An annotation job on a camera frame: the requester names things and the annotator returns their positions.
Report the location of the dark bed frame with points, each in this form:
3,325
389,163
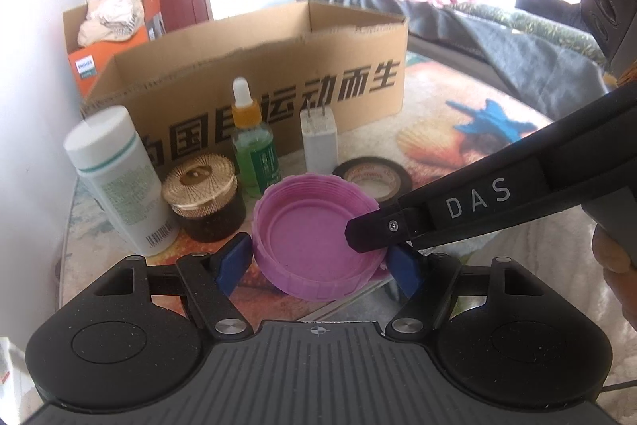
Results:
438,51

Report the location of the green dropper bottle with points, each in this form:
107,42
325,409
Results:
254,151

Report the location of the person's right hand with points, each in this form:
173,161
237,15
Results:
609,255

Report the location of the pink plastic lid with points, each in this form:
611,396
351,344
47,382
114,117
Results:
298,236

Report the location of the black tape roll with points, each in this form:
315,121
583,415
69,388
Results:
398,181

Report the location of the black jar with gold lid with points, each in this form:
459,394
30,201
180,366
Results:
199,186

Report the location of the white pill bottle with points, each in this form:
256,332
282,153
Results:
119,186

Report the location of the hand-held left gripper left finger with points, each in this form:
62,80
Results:
231,260

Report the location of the orange cardboard box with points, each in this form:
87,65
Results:
84,76

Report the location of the dark grey printed blanket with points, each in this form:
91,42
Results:
473,41

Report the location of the brown cardboard box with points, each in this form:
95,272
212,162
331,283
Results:
199,71

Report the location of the white charger plug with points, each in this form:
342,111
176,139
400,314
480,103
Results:
321,146

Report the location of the beige cloth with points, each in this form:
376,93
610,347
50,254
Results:
109,16

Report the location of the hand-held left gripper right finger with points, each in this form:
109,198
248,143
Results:
400,268

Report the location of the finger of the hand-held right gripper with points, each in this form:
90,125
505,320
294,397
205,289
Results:
373,231

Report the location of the dark cloth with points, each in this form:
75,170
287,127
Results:
552,9

